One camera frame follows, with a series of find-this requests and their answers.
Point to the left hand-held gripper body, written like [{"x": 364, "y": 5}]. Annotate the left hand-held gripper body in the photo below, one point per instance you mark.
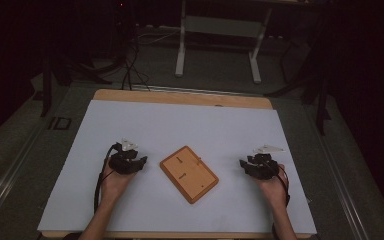
[{"x": 124, "y": 165}]

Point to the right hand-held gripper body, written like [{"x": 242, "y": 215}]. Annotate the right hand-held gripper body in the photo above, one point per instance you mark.
[{"x": 265, "y": 170}]

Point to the person's left hand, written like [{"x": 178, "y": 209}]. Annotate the person's left hand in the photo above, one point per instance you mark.
[{"x": 115, "y": 185}]

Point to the person's right hand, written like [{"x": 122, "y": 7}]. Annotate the person's right hand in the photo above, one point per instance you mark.
[{"x": 273, "y": 191}]

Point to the white table mat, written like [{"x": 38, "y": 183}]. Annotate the white table mat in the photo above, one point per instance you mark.
[{"x": 186, "y": 126}]

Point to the wooden table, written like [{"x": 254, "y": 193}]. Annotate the wooden table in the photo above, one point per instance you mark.
[{"x": 180, "y": 97}]

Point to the black floor plate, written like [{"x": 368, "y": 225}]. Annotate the black floor plate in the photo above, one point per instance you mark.
[{"x": 60, "y": 123}]

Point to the black metal stand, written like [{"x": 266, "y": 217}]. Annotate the black metal stand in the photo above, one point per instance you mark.
[
  {"x": 46, "y": 86},
  {"x": 320, "y": 100}
]

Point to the metal floor strip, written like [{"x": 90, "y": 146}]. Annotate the metal floor strip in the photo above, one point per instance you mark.
[{"x": 196, "y": 90}]

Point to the white metal stand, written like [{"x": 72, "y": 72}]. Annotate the white metal stand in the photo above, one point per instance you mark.
[{"x": 223, "y": 26}]

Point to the metal floor rail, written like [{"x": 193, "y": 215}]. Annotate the metal floor rail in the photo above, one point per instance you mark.
[
  {"x": 343, "y": 186},
  {"x": 10, "y": 173}
]

